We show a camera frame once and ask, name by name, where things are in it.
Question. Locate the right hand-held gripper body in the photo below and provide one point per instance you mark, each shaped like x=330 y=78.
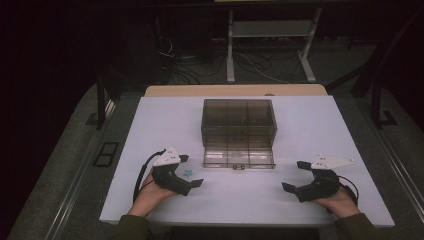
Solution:
x=320 y=185

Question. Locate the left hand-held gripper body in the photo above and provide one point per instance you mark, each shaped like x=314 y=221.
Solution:
x=165 y=177

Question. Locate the small blue star piece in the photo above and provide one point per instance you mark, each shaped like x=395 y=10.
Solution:
x=188 y=172

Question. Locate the smoky clear compartment box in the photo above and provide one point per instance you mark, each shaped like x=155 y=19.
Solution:
x=238 y=130

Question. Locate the person's left hand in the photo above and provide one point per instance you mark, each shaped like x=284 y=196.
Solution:
x=151 y=196

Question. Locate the person's right hand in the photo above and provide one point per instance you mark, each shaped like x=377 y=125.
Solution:
x=338 y=201

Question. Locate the black metal stand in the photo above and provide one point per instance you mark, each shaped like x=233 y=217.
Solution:
x=100 y=103
x=376 y=103

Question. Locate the white metal stand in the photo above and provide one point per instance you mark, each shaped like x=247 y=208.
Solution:
x=273 y=29

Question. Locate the black rectangular floor frame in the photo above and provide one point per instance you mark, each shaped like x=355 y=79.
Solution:
x=106 y=154

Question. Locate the aluminium floor rail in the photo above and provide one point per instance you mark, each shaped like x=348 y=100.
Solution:
x=78 y=170
x=398 y=166

